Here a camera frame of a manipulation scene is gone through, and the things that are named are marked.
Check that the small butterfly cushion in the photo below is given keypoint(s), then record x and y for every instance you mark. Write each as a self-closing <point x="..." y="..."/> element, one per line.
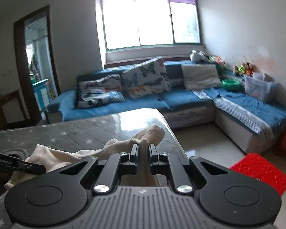
<point x="100" y="92"/>

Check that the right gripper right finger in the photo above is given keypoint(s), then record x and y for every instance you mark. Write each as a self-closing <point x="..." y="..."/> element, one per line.
<point x="153" y="159"/>

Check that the white grey cushion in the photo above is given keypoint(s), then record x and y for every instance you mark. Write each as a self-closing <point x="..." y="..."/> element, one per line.
<point x="200" y="76"/>

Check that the orange green plush toy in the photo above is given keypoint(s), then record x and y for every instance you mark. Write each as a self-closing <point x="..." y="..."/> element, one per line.
<point x="217" y="59"/>

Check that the green plastic basin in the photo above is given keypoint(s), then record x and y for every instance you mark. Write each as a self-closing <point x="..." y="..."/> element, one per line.
<point x="231" y="85"/>

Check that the large butterfly cushion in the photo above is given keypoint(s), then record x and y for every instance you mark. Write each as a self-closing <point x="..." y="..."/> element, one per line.
<point x="147" y="78"/>

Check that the dark wooden door frame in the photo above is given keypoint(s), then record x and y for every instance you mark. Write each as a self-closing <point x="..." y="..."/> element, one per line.
<point x="35" y="58"/>

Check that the blue white cabinet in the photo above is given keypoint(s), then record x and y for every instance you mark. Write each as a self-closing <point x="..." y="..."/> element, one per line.
<point x="41" y="92"/>

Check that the panda plush toy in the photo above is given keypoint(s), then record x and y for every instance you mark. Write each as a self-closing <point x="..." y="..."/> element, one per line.
<point x="198" y="56"/>

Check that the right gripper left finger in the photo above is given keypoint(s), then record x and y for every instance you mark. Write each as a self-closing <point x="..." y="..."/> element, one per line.
<point x="134" y="159"/>

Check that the green framed window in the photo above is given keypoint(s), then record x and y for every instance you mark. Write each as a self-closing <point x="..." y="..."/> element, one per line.
<point x="149" y="23"/>

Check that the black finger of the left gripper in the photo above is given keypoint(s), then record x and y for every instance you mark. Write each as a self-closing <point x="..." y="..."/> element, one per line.
<point x="30" y="168"/>

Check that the colourful plush toys pile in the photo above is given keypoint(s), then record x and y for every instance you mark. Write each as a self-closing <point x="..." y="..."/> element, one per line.
<point x="245" y="68"/>

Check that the dark wooden side table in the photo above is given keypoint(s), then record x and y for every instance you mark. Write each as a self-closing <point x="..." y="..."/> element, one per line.
<point x="12" y="111"/>

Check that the round black induction cooker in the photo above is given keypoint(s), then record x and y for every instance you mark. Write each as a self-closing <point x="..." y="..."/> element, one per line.
<point x="0" y="185"/>

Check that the blue corner sofa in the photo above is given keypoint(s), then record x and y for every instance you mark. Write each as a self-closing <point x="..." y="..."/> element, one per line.
<point x="251" y="124"/>

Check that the clear plastic storage box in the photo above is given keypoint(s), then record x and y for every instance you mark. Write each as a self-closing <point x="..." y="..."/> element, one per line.
<point x="260" y="86"/>

